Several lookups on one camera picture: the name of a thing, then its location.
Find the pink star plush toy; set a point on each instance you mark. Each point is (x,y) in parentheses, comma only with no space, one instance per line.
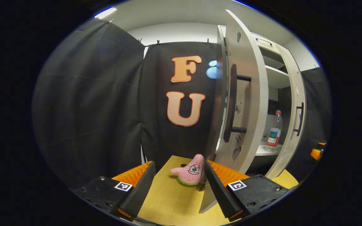
(190,171)

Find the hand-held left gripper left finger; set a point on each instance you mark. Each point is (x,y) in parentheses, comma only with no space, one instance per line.
(143,191)

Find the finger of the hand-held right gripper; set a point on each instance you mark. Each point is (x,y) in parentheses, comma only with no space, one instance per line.
(316,153)

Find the white cabinet door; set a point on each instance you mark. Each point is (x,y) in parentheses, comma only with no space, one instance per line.
(253,103)
(289,150)

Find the plastic water bottle red label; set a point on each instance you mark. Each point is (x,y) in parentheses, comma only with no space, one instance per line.
(273,136)

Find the short ceiling light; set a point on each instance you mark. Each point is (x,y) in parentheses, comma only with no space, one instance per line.
(105,13)

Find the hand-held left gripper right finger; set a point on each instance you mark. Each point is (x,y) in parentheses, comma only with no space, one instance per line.
(220,191)

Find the black backdrop cloth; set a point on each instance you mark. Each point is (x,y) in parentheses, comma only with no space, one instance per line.
(90,94)

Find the white cabinet drawer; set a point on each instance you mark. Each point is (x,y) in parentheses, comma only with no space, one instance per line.
(262,47)

